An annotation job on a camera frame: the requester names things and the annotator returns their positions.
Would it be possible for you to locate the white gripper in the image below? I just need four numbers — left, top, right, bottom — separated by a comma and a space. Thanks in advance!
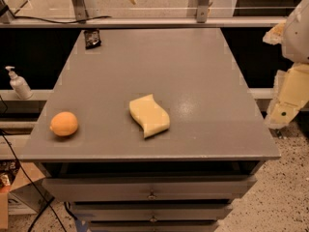
263, 22, 309, 129

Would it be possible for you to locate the black rxbar chocolate wrapper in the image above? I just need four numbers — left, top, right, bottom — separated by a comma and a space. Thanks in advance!
84, 29, 101, 49

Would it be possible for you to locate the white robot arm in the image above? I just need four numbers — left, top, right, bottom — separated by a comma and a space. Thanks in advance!
263, 0, 309, 130

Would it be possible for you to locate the top grey drawer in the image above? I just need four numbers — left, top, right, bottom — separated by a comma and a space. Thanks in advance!
42, 176, 257, 202

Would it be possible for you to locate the grey drawer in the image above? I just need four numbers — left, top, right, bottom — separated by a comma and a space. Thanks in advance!
71, 203, 232, 221
89, 221, 219, 232
42, 176, 257, 202

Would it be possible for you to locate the yellow wavy sponge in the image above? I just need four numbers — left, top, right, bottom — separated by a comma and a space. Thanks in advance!
129, 94, 170, 138

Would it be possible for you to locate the grey drawer cabinet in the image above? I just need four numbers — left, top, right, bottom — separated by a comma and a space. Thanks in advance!
20, 28, 279, 232

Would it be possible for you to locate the orange fruit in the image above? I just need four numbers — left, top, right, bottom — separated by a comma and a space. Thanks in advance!
49, 112, 78, 136

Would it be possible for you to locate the middle grey drawer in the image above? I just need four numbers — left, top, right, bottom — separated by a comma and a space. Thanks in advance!
71, 203, 232, 221

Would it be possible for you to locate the bottom grey drawer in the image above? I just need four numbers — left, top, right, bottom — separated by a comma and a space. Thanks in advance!
89, 221, 219, 232

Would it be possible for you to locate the white pump soap bottle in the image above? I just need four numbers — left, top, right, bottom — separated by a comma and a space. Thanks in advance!
6, 66, 33, 100

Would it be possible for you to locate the cardboard box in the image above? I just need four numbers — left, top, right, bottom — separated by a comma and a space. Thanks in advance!
0, 162, 44, 229

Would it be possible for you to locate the right metal frame bracket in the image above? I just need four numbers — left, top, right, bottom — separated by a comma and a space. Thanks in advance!
196, 0, 210, 23

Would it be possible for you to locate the metal frame bracket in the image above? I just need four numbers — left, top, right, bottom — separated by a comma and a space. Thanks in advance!
196, 0, 210, 23
71, 0, 88, 21

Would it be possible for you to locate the black cable on rail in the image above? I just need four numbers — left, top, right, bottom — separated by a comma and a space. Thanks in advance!
9, 14, 112, 25

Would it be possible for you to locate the left metal frame bracket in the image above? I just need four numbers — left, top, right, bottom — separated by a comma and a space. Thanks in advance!
71, 0, 88, 21

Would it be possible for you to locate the black floor cable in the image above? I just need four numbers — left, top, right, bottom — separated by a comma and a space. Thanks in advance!
0, 94, 69, 232

